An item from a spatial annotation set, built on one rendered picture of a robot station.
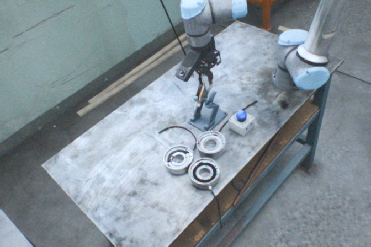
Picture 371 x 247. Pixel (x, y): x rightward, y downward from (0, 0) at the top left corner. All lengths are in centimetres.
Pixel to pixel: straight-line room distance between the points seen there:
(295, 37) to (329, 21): 22
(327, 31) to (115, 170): 86
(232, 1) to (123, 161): 68
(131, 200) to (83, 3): 172
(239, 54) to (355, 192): 105
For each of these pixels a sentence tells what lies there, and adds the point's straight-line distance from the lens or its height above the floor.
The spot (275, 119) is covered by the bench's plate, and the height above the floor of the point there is 80.
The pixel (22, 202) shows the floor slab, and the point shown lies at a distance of 247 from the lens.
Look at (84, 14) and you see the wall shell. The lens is 263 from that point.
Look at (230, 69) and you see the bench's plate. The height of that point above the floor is 80.
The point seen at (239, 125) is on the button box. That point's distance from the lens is 127.
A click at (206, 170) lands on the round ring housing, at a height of 82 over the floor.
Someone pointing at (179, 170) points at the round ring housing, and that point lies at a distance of 118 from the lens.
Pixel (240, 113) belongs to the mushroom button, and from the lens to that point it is 126.
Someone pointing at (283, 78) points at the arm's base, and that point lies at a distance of 144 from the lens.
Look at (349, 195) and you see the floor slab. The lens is 216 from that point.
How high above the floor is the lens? 180
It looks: 45 degrees down
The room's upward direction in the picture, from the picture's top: 11 degrees counter-clockwise
